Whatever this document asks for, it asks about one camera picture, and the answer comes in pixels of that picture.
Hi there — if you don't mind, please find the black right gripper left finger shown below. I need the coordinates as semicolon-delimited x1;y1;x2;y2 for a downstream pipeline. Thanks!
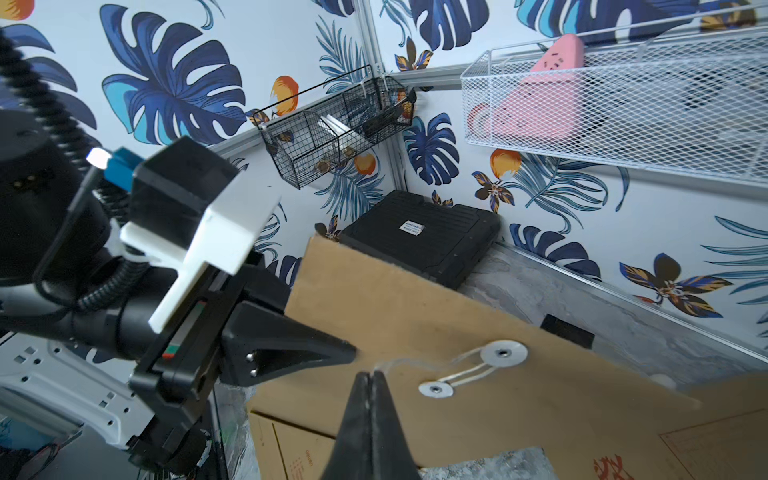
321;372;371;480

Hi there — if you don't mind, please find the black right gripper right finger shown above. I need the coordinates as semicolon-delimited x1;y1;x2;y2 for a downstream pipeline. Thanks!
370;371;420;480

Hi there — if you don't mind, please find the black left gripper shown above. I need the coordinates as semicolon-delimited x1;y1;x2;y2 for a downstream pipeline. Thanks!
129;263;357;420

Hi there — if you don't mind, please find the brown kraft file bag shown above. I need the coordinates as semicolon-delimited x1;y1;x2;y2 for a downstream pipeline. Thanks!
544;372;767;479
248;237;701;466
248;412;335;480

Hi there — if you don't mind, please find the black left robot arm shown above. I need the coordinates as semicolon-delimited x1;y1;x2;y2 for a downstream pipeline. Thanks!
1;24;356;478

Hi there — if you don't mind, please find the black plastic tool case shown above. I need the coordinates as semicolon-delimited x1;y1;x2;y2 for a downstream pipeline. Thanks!
339;190;501;290

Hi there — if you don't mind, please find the small black box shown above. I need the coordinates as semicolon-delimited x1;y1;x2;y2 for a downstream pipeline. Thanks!
540;314;595;350

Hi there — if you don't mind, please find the pink triangle item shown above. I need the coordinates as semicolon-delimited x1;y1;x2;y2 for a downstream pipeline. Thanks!
467;34;585;144

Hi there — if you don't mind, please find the black wire basket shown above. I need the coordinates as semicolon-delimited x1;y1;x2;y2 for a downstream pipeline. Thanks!
246;65;417;189

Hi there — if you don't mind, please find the clear white mesh wall basket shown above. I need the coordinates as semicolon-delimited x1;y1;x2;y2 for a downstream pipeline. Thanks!
460;1;767;186

